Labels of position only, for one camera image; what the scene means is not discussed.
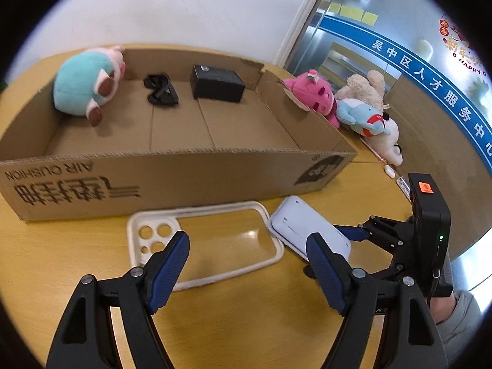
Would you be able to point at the blue banner strip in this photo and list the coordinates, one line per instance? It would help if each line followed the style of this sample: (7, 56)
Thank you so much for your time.
(407, 59)

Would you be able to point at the black glasses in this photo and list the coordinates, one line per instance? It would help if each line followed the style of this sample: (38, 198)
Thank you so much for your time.
(161, 94)

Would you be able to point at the white plush animal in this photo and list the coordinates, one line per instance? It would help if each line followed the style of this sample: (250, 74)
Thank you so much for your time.
(388, 144)

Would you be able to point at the white power bank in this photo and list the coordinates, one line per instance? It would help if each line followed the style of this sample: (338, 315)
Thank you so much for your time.
(299, 223)

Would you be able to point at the yellow sticky note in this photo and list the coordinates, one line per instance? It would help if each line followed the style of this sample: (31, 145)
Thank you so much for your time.
(351, 11)
(369, 17)
(336, 8)

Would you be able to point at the white earbuds case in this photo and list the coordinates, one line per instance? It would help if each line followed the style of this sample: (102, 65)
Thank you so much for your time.
(389, 171)

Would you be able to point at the teal plush pig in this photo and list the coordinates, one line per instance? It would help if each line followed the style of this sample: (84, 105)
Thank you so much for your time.
(77, 80)

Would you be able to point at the cream plush rabbit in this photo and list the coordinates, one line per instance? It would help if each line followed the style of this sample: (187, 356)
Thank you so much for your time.
(361, 88)

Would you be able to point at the wooden desktop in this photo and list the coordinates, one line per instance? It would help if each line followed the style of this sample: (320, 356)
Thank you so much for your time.
(230, 307)

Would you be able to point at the pink transparent pen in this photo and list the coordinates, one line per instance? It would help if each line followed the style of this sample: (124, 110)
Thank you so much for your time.
(371, 150)

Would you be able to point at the person's right forearm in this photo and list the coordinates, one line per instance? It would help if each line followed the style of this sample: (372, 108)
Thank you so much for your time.
(459, 323)

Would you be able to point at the blue plush with red band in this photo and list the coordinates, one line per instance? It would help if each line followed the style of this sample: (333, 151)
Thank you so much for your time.
(357, 115)

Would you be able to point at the black rectangular box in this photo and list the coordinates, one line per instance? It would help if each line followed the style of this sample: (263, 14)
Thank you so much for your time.
(215, 84)

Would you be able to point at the white clear phone case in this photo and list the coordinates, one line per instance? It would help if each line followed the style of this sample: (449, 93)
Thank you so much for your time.
(135, 221)

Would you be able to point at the brown cardboard box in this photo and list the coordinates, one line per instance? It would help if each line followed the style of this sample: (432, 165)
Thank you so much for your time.
(115, 184)

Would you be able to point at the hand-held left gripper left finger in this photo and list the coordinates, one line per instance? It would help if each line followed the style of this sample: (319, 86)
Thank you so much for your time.
(169, 273)

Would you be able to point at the glass door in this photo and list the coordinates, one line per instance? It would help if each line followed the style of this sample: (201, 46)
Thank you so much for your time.
(384, 7)

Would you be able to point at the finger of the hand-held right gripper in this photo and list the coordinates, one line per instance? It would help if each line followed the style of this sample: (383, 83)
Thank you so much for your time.
(351, 233)
(396, 269)

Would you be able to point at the pink plush bear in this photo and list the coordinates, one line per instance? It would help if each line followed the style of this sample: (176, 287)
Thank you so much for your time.
(311, 92)

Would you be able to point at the red window decal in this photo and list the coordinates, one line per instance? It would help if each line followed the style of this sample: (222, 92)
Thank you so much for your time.
(459, 42)

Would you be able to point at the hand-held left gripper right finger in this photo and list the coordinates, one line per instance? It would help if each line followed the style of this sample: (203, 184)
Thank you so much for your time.
(326, 273)

